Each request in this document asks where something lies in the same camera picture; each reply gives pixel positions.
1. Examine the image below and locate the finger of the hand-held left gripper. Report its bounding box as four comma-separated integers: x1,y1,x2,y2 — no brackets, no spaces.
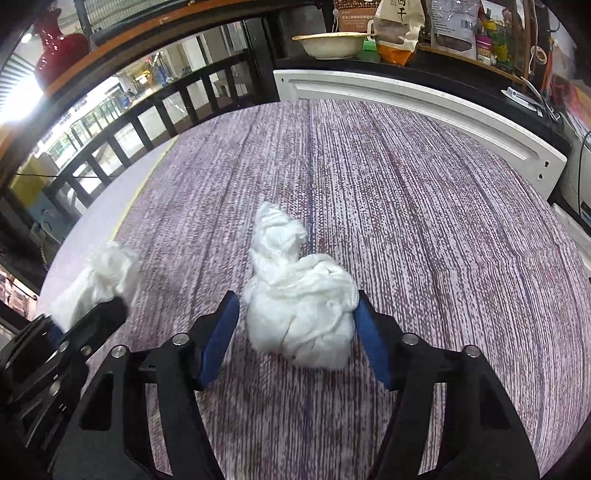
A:
62,295,130,365
18,314,66,352

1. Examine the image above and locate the cream ceramic bowl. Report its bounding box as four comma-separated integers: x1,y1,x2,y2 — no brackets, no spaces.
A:
291,32,376,60

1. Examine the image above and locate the purple striped tablecloth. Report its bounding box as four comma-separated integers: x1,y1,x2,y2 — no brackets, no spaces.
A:
39,99,591,480

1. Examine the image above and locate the dark snack bag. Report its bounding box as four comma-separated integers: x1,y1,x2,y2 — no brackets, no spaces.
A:
429,0,479,62

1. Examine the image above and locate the large white tissue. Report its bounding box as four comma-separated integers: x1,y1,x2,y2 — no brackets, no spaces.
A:
242,201,361,371

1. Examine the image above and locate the small white tissue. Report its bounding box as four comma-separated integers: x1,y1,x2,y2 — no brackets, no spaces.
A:
49,241,142,334

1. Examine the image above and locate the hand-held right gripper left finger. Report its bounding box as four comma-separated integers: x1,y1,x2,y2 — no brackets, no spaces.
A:
53,291,242,480

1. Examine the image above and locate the yellow box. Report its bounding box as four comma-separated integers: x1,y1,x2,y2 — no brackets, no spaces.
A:
9,157,48,209

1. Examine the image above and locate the red vase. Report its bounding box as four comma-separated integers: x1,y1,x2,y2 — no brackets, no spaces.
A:
34,9,90,89

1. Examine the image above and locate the black wooden railing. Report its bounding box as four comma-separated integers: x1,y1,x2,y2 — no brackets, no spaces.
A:
41,48,260,209

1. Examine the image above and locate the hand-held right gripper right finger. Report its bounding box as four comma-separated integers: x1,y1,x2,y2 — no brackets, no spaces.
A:
352,289,541,480

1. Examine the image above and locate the orange and white snack bag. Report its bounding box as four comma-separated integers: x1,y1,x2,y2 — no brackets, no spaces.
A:
372,0,426,66

